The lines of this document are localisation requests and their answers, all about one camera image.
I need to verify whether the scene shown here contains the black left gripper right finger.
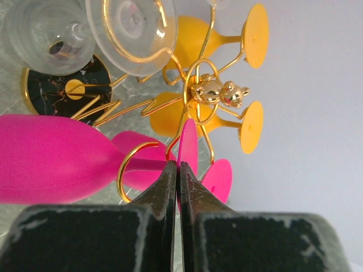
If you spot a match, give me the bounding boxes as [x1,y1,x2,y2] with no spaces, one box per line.
[179,163,351,271]

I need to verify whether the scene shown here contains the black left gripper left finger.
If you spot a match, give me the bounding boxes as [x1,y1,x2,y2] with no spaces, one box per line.
[1,161,177,271]

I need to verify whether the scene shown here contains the pink wine glass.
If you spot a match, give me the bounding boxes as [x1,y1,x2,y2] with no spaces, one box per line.
[0,113,198,205]
[111,131,233,203]

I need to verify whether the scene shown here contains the yellow wine glass front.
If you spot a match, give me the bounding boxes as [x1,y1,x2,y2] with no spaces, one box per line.
[150,92,264,154]

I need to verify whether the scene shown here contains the yellow wine glass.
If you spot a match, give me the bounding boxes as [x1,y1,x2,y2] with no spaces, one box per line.
[150,92,264,154]
[174,3,269,72]

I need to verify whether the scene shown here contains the clear wine glass near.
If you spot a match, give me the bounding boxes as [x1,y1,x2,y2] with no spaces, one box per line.
[85,0,178,77]

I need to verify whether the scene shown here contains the clear wine glass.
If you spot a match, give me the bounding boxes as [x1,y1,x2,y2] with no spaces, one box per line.
[85,0,178,77]
[1,1,96,75]

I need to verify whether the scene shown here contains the yellow wine glass rear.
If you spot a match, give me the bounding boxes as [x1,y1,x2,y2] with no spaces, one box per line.
[174,3,269,72]

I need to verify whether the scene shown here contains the clear wine glass far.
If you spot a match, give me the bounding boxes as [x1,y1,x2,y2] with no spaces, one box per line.
[1,1,96,75]

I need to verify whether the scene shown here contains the gold wire wine glass rack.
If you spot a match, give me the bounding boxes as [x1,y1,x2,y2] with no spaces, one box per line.
[20,0,251,203]

